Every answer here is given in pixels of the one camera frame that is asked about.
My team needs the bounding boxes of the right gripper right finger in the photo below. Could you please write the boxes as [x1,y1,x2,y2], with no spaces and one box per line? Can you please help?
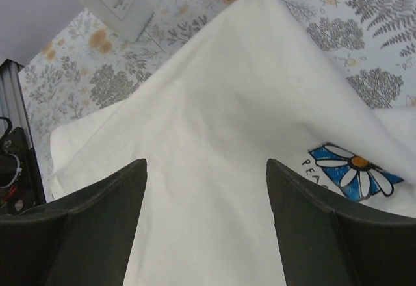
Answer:
[266,159,415,285]

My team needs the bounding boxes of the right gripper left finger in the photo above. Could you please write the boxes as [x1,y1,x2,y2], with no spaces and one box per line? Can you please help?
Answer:
[1,159,147,285]

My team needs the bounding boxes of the white daisy print t-shirt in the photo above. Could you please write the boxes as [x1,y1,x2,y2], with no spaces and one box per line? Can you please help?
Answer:
[51,0,415,285]

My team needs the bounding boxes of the floral patterned table mat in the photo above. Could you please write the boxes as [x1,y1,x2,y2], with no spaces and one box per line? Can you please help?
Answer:
[19,0,415,200]

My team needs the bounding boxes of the aluminium frame rail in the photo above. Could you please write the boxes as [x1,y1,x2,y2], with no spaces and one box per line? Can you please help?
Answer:
[1,60,46,208]

